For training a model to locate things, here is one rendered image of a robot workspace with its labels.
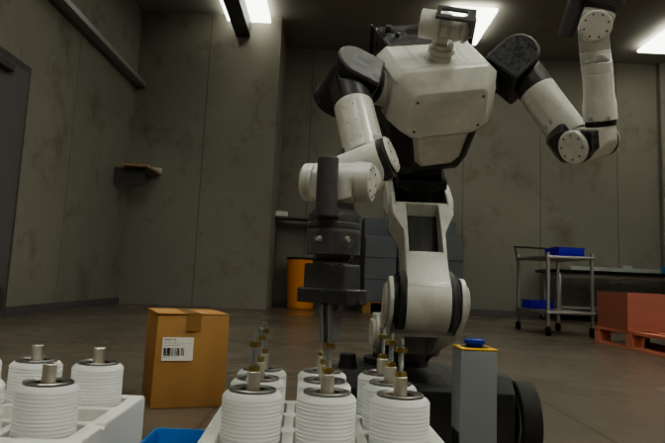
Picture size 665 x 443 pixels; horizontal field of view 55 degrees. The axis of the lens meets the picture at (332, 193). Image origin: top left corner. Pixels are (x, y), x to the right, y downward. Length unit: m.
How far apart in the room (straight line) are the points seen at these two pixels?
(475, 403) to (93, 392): 0.71
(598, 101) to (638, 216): 9.38
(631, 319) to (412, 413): 4.48
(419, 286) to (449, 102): 0.43
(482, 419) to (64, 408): 0.72
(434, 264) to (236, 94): 7.55
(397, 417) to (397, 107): 0.74
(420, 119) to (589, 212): 9.13
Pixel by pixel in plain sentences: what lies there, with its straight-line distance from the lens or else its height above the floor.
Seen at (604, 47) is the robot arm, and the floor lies 0.97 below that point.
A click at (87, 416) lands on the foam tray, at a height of 0.17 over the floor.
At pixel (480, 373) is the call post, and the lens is 1.26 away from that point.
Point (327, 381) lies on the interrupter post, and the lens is 1.05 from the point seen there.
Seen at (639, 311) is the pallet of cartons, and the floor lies 0.29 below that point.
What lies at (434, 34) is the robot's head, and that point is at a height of 0.99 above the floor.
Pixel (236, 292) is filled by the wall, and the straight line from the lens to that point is 8.58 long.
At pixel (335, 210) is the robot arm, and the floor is 0.54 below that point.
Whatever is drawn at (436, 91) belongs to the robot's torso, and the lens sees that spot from 1.48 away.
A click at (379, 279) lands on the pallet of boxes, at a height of 0.46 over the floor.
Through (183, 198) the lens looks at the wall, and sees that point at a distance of 8.77.
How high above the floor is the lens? 0.43
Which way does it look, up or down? 8 degrees up
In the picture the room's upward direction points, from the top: 3 degrees clockwise
